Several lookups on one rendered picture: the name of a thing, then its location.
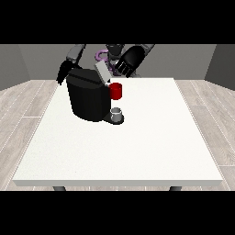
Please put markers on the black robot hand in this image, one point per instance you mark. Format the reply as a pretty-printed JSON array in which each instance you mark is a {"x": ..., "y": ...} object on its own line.
[
  {"x": 63, "y": 72},
  {"x": 132, "y": 59}
]

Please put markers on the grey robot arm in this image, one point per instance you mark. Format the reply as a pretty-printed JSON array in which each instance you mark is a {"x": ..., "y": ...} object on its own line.
[
  {"x": 147, "y": 49},
  {"x": 76, "y": 53}
]

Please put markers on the pale grey machine lid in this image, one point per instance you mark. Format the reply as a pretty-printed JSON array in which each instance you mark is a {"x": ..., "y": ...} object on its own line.
[{"x": 103, "y": 72}]

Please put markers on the black coffee machine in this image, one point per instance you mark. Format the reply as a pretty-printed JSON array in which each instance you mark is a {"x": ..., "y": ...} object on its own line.
[{"x": 87, "y": 98}]

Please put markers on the red pod holder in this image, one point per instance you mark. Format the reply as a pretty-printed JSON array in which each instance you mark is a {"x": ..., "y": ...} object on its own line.
[{"x": 115, "y": 91}]

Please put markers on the grey robot trunk purple rings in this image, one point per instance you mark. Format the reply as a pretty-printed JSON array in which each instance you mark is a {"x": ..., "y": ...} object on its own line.
[{"x": 114, "y": 50}]

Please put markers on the small grey cup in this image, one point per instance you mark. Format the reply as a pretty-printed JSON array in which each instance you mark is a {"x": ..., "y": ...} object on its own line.
[{"x": 116, "y": 114}]

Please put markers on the dark table leg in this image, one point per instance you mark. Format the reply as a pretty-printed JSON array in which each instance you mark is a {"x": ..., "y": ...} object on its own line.
[
  {"x": 175, "y": 188},
  {"x": 59, "y": 188}
]

